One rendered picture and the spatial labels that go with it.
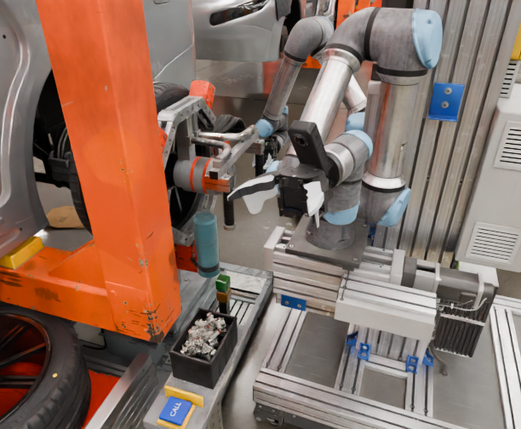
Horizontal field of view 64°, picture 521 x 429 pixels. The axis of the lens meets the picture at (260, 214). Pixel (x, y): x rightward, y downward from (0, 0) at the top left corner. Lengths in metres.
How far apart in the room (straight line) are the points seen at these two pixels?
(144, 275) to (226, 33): 3.11
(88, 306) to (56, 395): 0.27
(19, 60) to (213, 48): 2.75
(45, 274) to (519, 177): 1.44
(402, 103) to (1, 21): 1.15
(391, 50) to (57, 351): 1.28
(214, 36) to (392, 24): 3.15
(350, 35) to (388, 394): 1.23
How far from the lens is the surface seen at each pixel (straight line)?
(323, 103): 0.99
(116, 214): 1.16
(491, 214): 1.35
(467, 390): 1.83
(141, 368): 1.54
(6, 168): 1.52
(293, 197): 0.72
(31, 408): 1.41
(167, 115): 1.47
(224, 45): 4.10
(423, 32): 1.01
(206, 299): 2.07
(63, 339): 1.55
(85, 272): 1.41
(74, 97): 1.08
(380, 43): 1.03
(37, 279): 1.54
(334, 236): 1.25
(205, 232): 1.56
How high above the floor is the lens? 1.54
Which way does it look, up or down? 31 degrees down
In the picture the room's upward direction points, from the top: straight up
